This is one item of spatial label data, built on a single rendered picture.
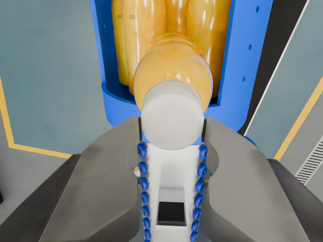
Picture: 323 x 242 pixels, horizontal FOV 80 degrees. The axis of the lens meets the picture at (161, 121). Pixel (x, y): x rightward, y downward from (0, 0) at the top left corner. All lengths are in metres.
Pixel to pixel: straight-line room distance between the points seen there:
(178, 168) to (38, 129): 1.62
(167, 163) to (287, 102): 1.31
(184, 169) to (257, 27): 0.55
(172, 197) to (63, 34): 1.34
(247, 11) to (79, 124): 1.73
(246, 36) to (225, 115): 0.11
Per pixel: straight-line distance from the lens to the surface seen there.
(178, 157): 0.70
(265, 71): 1.49
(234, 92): 0.29
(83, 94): 1.73
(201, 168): 0.67
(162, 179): 0.77
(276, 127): 1.90
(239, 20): 0.27
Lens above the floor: 1.47
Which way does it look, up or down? 62 degrees down
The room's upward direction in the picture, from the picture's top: 173 degrees counter-clockwise
